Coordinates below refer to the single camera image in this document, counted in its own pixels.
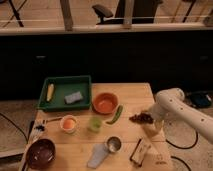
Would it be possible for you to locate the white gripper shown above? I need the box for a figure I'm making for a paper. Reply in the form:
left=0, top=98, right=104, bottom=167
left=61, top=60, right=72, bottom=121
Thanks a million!
left=143, top=103, right=167, bottom=136

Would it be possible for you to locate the dark red grape bunch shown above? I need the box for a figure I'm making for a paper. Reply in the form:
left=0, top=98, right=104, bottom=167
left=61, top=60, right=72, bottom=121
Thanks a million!
left=129, top=113, right=153, bottom=124

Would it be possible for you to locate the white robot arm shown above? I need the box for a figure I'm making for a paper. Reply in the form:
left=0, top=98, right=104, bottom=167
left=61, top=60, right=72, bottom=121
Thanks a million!
left=147, top=88, right=213, bottom=144

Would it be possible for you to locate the red orange bowl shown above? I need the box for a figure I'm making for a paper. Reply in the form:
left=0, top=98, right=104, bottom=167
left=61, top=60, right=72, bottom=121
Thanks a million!
left=92, top=93, right=118, bottom=115

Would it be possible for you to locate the dark maroon bowl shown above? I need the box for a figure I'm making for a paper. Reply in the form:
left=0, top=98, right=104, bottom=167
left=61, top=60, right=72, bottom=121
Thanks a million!
left=26, top=139, right=56, bottom=170

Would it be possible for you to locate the green pepper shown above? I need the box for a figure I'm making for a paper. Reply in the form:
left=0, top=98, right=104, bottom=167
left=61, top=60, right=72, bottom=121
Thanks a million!
left=106, top=105, right=123, bottom=125

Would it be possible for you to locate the small steel cup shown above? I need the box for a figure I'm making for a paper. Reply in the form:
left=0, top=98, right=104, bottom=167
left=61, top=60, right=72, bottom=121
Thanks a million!
left=106, top=136, right=122, bottom=153

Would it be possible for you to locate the dark blue floor object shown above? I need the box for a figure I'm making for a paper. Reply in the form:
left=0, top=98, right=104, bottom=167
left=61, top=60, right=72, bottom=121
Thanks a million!
left=190, top=92, right=212, bottom=108

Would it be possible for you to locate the grey cloth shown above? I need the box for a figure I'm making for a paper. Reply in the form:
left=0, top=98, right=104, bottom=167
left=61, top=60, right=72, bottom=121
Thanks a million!
left=87, top=144, right=109, bottom=169

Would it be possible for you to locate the small green cup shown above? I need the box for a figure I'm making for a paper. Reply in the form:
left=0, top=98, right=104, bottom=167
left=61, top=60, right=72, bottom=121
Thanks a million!
left=88, top=116, right=102, bottom=132

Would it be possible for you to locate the grey blue sponge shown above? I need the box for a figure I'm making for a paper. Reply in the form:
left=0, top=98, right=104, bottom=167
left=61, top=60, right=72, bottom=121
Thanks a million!
left=64, top=91, right=83, bottom=104

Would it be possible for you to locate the white cup orange inside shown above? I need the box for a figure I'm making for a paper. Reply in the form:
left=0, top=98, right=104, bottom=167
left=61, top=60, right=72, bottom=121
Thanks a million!
left=60, top=115, right=77, bottom=134

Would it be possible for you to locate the small metal spoon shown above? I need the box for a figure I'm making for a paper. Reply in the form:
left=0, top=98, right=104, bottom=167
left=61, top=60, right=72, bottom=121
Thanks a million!
left=42, top=117, right=62, bottom=123

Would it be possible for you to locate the green plastic tray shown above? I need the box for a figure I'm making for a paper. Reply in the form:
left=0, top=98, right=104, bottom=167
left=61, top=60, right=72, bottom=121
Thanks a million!
left=38, top=75, right=91, bottom=112

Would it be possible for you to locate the yellow corn cob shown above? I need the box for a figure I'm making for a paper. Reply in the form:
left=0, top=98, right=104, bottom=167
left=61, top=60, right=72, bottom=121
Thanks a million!
left=46, top=84, right=54, bottom=102

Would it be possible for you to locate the black office chair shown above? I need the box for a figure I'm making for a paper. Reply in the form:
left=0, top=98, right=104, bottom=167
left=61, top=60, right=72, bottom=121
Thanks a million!
left=92, top=0, right=162, bottom=25

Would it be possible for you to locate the black floor cable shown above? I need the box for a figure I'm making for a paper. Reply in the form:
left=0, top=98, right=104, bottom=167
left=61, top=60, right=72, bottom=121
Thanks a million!
left=165, top=128, right=200, bottom=171

